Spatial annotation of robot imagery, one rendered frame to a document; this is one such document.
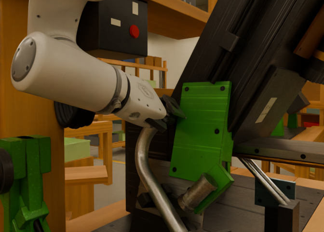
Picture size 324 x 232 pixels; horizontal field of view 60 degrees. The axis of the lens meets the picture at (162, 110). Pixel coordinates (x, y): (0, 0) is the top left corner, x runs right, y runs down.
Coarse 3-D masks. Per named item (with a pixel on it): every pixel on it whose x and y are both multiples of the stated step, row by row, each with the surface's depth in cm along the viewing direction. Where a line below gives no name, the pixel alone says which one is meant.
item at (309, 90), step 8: (304, 88) 385; (312, 88) 368; (320, 88) 342; (312, 96) 368; (320, 96) 342; (312, 104) 350; (320, 104) 336; (304, 112) 448; (320, 112) 342; (304, 120) 391; (312, 120) 391; (320, 120) 342; (288, 168) 404; (312, 168) 366; (312, 176) 354
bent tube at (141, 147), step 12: (168, 96) 62; (168, 108) 60; (180, 108) 62; (144, 132) 63; (144, 144) 63; (144, 156) 62; (144, 168) 61; (144, 180) 60; (156, 180) 59; (156, 192) 57; (156, 204) 56; (168, 204) 56; (168, 216) 54; (168, 228) 54; (180, 228) 53
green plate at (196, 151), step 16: (192, 96) 61; (208, 96) 59; (224, 96) 56; (192, 112) 60; (208, 112) 58; (224, 112) 56; (176, 128) 62; (192, 128) 59; (208, 128) 57; (224, 128) 55; (176, 144) 61; (192, 144) 58; (208, 144) 56; (224, 144) 58; (176, 160) 60; (192, 160) 58; (208, 160) 55; (224, 160) 58; (176, 176) 59; (192, 176) 57
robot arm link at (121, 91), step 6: (120, 72) 46; (120, 78) 45; (126, 78) 47; (120, 84) 45; (126, 84) 46; (120, 90) 45; (126, 90) 46; (114, 96) 45; (120, 96) 46; (114, 102) 45; (120, 102) 45; (108, 108) 46; (114, 108) 47; (108, 114) 48
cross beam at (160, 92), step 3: (156, 90) 111; (159, 90) 113; (162, 90) 114; (165, 90) 116; (168, 90) 117; (171, 90) 119; (156, 93) 111; (159, 93) 113; (162, 93) 114; (165, 93) 116; (168, 93) 117; (171, 93) 119; (159, 96) 113
